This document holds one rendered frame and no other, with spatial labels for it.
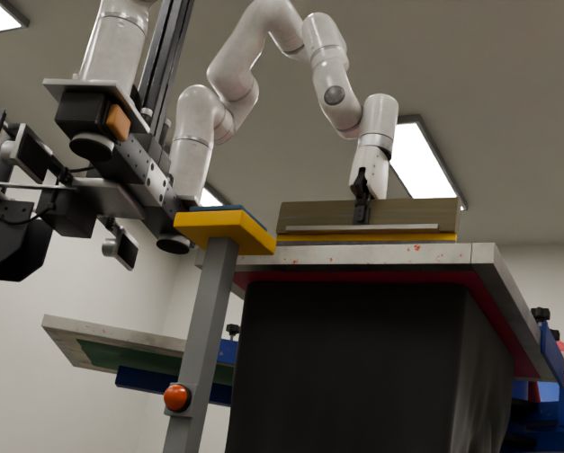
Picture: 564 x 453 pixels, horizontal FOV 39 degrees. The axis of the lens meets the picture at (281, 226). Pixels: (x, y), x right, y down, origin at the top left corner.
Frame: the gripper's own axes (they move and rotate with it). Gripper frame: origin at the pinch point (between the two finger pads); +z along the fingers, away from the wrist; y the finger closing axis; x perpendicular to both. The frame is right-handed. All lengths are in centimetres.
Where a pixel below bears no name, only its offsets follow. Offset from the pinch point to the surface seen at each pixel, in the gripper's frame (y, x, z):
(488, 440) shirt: -26, 22, 37
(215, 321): 32.0, -9.4, 32.0
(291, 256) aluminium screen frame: 13.9, -7.5, 13.4
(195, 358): 33, -11, 38
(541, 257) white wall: -459, -43, -179
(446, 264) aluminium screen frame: 13.5, 21.7, 14.8
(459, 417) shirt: -0.2, 22.5, 37.5
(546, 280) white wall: -459, -39, -160
